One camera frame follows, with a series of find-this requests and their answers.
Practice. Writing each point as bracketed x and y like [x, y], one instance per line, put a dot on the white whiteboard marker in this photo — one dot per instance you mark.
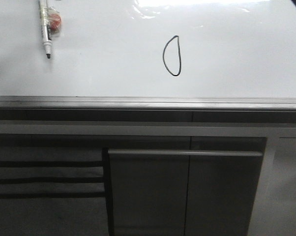
[50, 21]

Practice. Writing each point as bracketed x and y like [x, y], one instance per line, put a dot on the white whiteboard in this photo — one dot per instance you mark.
[151, 54]

